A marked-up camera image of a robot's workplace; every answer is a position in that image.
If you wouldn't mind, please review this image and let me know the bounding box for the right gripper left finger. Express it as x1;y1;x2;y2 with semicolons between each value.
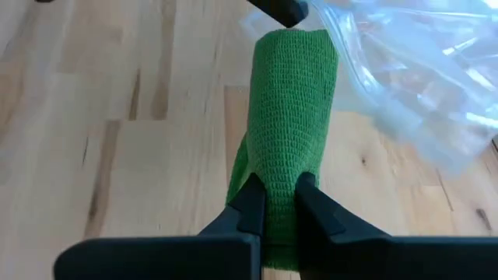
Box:
53;173;268;280

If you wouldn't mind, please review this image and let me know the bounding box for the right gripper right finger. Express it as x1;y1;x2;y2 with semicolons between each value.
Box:
294;172;498;280

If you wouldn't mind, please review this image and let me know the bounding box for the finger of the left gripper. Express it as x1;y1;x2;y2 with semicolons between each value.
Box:
247;0;310;29

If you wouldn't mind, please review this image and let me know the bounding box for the clear zip bag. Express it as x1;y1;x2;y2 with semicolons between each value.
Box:
240;0;498;178

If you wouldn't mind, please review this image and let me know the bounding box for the grass green elastic bandage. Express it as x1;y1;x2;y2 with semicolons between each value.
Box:
225;29;340;271

